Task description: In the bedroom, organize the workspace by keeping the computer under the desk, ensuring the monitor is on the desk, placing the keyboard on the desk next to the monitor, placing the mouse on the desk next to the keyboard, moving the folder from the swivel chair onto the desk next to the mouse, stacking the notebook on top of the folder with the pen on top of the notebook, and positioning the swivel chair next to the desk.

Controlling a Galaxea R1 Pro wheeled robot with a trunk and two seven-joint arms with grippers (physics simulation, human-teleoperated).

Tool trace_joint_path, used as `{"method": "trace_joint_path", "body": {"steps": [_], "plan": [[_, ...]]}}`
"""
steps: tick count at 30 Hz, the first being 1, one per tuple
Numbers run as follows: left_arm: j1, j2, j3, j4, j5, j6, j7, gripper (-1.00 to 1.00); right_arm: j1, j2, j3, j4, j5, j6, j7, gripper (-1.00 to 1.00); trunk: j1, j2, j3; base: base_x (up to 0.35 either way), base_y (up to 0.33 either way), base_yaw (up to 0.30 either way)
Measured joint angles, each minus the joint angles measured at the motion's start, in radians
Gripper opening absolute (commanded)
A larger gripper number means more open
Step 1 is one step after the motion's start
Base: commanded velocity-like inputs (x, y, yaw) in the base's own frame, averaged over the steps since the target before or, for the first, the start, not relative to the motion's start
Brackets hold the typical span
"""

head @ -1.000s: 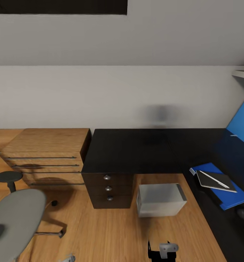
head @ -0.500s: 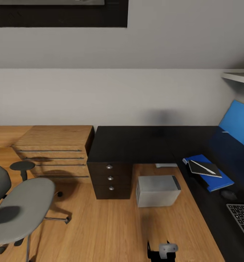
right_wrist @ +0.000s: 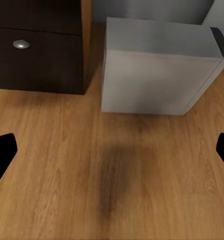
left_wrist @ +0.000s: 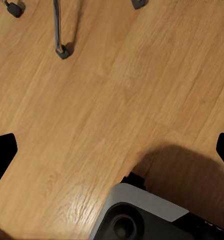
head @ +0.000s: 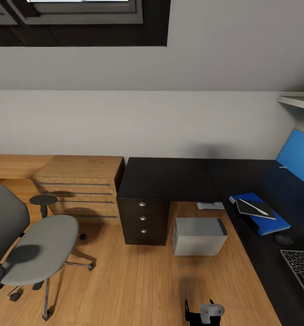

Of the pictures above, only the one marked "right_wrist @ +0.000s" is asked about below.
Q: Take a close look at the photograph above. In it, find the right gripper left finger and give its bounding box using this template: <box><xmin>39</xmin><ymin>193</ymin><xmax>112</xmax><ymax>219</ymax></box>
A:
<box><xmin>0</xmin><ymin>133</ymin><xmax>18</xmax><ymax>179</ymax></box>

